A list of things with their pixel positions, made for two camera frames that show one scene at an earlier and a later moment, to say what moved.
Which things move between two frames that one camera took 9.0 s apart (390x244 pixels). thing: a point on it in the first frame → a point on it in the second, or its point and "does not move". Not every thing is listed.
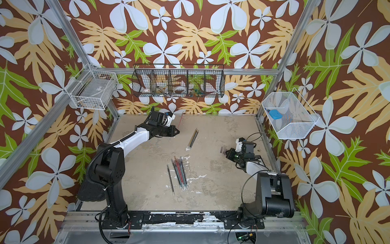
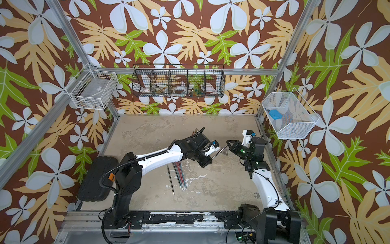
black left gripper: [172, 133] → [207, 160]
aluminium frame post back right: [288, 56] does not move
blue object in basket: [275, 114] does not move
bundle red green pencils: [180, 171] does not move
